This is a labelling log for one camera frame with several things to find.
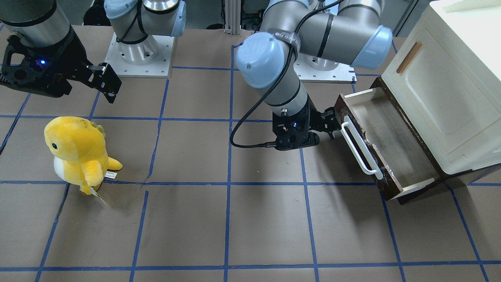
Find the dark brown wooden drawer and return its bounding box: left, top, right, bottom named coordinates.
left=334, top=77, right=445, bottom=204

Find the cream white cabinet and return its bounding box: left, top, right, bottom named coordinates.
left=382, top=0, right=501, bottom=174

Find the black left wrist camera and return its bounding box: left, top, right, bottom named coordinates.
left=272, top=124, right=320, bottom=151

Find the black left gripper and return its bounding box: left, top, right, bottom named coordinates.
left=273, top=97, right=341, bottom=140

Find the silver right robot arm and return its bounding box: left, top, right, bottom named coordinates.
left=1, top=0, right=187, bottom=103

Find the wooden cabinet handle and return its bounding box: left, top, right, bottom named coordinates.
left=396, top=41, right=423, bottom=74

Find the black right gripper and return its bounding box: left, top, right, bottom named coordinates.
left=0, top=27, right=122, bottom=104

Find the yellow plush dinosaur toy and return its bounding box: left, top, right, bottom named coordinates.
left=43, top=116, right=123, bottom=199

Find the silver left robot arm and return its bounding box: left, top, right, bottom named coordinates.
left=230, top=0, right=393, bottom=148

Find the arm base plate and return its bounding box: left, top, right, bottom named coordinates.
left=105, top=34, right=175, bottom=78
left=294, top=54, right=357, bottom=83

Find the white drawer handle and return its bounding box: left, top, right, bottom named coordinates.
left=341, top=115, right=383, bottom=180

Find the aluminium frame post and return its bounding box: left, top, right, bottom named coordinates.
left=223, top=0, right=242, bottom=37

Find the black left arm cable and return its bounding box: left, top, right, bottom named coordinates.
left=229, top=0, right=357, bottom=149

